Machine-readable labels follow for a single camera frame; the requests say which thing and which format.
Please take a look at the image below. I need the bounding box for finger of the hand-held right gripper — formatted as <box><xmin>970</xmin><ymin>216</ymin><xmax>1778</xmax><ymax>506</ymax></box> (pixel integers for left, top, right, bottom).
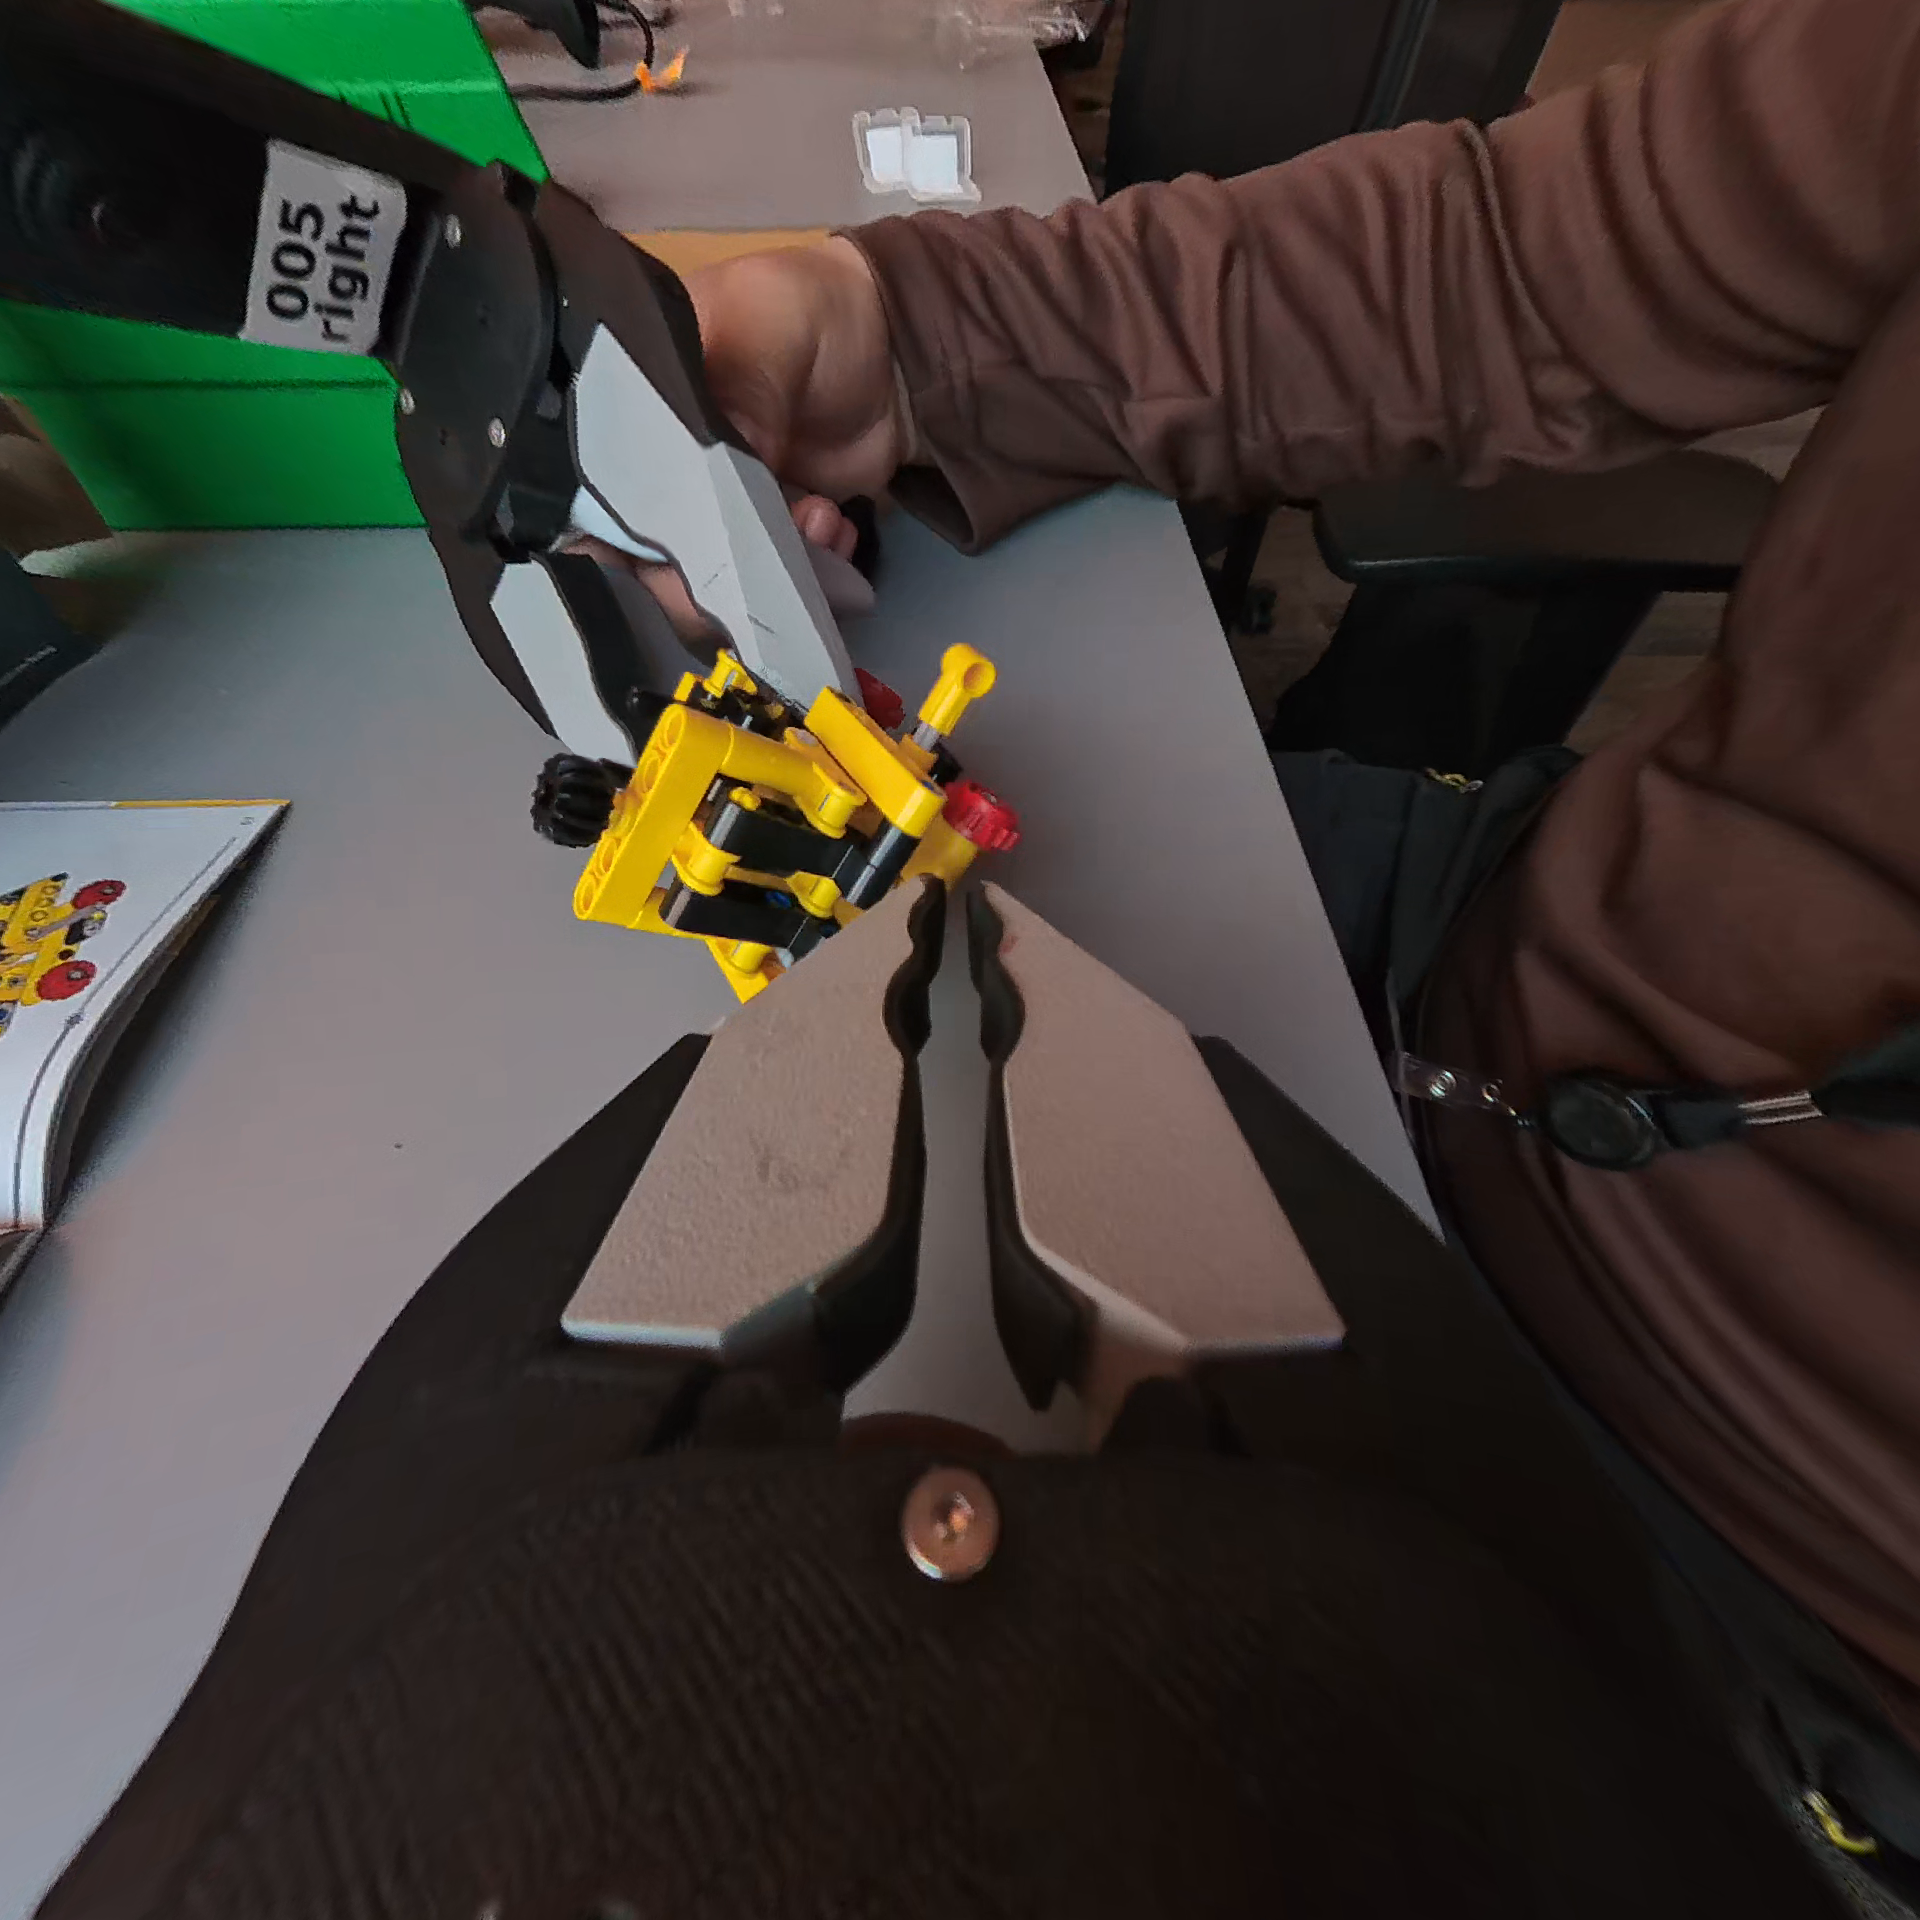
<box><xmin>489</xmin><ymin>548</ymin><xmax>666</xmax><ymax>755</ymax></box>
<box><xmin>573</xmin><ymin>323</ymin><xmax>867</xmax><ymax>707</ymax></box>

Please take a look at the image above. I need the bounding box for person's right hand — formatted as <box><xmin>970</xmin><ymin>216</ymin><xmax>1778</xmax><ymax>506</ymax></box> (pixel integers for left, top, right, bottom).
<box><xmin>681</xmin><ymin>238</ymin><xmax>905</xmax><ymax>607</ymax></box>

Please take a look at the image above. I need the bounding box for yellow lego vehicle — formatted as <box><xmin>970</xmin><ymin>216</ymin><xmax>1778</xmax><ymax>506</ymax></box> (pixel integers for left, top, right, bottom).
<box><xmin>527</xmin><ymin>644</ymin><xmax>1021</xmax><ymax>1004</ymax></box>

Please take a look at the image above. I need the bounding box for person in brown shirt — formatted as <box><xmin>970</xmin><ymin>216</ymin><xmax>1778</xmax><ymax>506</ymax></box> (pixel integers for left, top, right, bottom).
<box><xmin>1275</xmin><ymin>743</ymin><xmax>1920</xmax><ymax>1920</ymax></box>

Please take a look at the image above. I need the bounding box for black pouch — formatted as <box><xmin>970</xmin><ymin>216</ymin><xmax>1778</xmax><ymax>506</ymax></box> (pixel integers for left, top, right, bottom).
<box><xmin>0</xmin><ymin>546</ymin><xmax>99</xmax><ymax>723</ymax></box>

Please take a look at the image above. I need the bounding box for black badge reel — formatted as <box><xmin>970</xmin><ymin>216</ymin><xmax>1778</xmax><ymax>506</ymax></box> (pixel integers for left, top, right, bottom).
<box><xmin>1537</xmin><ymin>1067</ymin><xmax>1670</xmax><ymax>1172</ymax></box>

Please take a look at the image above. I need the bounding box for lego instruction booklet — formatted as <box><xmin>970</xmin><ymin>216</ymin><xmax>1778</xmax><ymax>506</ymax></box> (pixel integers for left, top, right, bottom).
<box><xmin>0</xmin><ymin>799</ymin><xmax>290</xmax><ymax>1299</ymax></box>

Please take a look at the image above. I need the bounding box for person's right forearm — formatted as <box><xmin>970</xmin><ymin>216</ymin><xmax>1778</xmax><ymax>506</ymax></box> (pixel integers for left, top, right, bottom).
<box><xmin>837</xmin><ymin>0</ymin><xmax>1863</xmax><ymax>554</ymax></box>

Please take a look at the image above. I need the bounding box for black cable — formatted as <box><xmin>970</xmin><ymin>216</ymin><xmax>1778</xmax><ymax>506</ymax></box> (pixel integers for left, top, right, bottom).
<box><xmin>481</xmin><ymin>0</ymin><xmax>676</xmax><ymax>107</ymax></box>

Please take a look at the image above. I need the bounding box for black lanyard strap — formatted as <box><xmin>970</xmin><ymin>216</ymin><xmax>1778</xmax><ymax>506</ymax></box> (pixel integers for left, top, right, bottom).
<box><xmin>1658</xmin><ymin>1027</ymin><xmax>1920</xmax><ymax>1149</ymax></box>

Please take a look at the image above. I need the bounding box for person's brown shirt torso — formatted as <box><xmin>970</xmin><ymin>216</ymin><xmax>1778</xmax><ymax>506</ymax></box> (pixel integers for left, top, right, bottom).
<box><xmin>1418</xmin><ymin>359</ymin><xmax>1920</xmax><ymax>1695</ymax></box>

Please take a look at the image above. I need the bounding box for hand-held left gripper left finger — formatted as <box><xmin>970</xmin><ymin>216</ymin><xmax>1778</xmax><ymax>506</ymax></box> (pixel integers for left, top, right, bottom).
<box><xmin>563</xmin><ymin>874</ymin><xmax>950</xmax><ymax>1396</ymax></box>

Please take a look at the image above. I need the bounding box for brown cardboard piece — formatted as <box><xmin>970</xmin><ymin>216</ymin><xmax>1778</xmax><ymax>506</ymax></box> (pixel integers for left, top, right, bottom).
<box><xmin>0</xmin><ymin>397</ymin><xmax>117</xmax><ymax>578</ymax></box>

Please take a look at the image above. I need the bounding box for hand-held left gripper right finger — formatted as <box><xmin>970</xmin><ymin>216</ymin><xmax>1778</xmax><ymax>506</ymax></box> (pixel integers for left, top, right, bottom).
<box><xmin>963</xmin><ymin>880</ymin><xmax>1347</xmax><ymax>1453</ymax></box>

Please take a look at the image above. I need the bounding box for green box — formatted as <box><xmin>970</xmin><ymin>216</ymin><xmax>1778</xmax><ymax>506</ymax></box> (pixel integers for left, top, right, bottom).
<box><xmin>0</xmin><ymin>0</ymin><xmax>548</xmax><ymax>531</ymax></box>

